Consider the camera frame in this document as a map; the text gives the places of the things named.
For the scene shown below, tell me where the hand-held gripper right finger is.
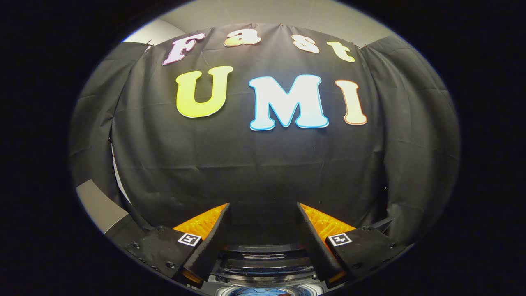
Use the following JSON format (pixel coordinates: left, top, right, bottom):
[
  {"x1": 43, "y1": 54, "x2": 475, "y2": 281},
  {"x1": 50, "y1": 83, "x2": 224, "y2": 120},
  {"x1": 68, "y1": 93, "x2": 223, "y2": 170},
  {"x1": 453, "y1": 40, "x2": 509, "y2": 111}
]
[{"x1": 296, "y1": 202, "x2": 411, "y2": 289}]

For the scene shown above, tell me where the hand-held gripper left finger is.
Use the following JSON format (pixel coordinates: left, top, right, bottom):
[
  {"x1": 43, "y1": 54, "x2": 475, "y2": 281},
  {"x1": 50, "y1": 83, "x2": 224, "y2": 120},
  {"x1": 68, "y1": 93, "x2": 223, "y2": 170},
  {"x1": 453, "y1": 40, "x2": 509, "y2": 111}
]
[{"x1": 123, "y1": 203, "x2": 231, "y2": 288}]

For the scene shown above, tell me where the grey washing machine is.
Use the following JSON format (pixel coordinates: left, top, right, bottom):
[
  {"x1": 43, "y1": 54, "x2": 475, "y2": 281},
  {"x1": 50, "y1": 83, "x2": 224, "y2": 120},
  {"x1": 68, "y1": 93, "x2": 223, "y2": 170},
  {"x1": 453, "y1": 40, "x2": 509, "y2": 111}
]
[{"x1": 207, "y1": 243, "x2": 330, "y2": 296}]

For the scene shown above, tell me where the light blue polo shirt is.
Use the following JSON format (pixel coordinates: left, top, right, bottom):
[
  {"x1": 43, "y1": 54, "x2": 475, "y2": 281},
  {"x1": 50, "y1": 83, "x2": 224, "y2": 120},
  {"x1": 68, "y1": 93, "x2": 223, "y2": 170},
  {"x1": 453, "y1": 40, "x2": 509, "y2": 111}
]
[{"x1": 228, "y1": 288, "x2": 297, "y2": 296}]

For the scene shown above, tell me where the black backdrop cloth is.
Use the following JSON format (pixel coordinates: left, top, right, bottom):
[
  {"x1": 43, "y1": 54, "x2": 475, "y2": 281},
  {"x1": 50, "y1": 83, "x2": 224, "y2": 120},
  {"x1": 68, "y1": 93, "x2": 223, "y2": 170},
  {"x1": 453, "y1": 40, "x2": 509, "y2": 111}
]
[{"x1": 69, "y1": 23, "x2": 461, "y2": 247}]

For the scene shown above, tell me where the beige cabinet with dark top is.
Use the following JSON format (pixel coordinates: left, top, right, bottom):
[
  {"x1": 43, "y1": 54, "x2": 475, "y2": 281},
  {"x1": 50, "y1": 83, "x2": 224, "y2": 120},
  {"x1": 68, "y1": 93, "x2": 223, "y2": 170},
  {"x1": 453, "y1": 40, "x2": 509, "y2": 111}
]
[{"x1": 76, "y1": 180, "x2": 153, "y2": 247}]

